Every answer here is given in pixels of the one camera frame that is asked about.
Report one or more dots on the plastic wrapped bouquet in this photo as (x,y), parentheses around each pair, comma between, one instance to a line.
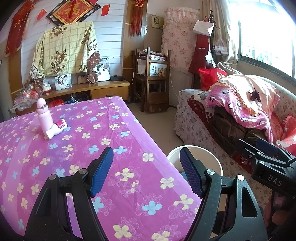
(30,92)

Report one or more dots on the white paper bag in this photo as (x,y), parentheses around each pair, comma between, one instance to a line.
(203,27)

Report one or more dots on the pink insulated bottle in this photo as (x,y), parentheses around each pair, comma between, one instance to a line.
(44,118)

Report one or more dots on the red patterned cushion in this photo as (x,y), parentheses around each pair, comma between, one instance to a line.
(289,129)

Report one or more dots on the yellow floral cover cloth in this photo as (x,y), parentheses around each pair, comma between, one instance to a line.
(64,46)

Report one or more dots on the red bag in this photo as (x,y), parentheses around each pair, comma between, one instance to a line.
(208,78)

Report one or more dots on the framed picture in chair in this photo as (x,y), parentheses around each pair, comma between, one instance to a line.
(158,69)

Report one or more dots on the wooden chair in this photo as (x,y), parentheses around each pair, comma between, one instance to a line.
(157,97)

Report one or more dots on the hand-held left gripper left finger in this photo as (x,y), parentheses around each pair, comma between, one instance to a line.
(101,171)

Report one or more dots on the pink floral tablecloth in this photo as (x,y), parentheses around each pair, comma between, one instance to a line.
(104,120)

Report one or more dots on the wooden cabinet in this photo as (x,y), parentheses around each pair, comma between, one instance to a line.
(108,91)

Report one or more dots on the clear plastic bag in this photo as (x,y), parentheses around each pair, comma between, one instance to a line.
(220,47)

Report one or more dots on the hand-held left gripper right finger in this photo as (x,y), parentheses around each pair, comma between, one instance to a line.
(192,171)

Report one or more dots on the beige curtain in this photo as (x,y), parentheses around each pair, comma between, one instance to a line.
(229,23)

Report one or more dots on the floral covered sofa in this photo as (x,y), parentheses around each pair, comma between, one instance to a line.
(185,125)

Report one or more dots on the floral covered air conditioner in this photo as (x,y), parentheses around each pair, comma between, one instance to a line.
(180,39)

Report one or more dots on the small wall picture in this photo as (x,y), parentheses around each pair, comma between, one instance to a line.
(157,22)

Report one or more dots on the peach fringed cushion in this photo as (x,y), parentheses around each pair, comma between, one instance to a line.
(242,83)

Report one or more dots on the red tassel knot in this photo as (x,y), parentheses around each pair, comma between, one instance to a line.
(136,20)

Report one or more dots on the small red flag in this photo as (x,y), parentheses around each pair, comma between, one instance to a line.
(105,10)
(41,14)

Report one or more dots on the large red wall hanging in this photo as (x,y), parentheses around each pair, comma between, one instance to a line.
(16,30)

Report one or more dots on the pink cat print blanket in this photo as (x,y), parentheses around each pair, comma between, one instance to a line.
(222,97)

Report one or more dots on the diamond red wall decoration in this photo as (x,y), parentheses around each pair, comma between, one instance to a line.
(71,11)

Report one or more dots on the window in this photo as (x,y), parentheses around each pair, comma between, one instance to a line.
(266,30)

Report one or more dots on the white plastic bucket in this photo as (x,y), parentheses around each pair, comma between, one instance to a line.
(203,155)

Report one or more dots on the small couple photo frame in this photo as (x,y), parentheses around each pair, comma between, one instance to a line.
(63,82)

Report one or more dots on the black set-top box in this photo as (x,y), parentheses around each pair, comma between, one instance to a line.
(116,78)

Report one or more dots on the large wedding photo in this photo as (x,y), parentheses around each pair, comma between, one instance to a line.
(103,71)

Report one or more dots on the brown jacket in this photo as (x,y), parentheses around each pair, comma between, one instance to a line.
(226,129)

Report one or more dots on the dark red garment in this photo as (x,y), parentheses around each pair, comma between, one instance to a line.
(201,58)

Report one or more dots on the dark red floral throw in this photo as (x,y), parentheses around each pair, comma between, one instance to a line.
(196,106)

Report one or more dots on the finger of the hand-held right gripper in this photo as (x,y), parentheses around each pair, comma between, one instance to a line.
(268,146)
(247,149)

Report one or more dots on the white bottle with pink label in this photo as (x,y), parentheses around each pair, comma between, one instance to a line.
(54,132)

